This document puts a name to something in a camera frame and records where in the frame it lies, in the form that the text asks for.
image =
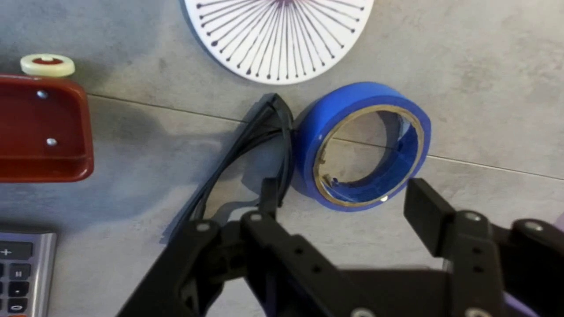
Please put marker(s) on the white round spoked disc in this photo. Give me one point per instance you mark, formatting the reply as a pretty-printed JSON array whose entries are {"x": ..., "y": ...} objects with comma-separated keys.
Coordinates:
[{"x": 277, "y": 41}]

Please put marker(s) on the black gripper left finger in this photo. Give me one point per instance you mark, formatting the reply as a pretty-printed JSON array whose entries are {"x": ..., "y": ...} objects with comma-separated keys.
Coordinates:
[{"x": 285, "y": 274}]

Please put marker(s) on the grey calculator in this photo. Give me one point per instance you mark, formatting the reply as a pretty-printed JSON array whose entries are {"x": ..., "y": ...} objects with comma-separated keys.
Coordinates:
[{"x": 26, "y": 262}]

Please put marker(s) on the blue tape roll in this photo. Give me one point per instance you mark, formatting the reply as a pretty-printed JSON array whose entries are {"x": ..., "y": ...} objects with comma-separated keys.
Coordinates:
[{"x": 358, "y": 145}]

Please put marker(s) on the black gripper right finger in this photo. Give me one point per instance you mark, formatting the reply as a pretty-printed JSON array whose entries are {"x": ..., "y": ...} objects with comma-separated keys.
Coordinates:
[{"x": 486, "y": 262}]

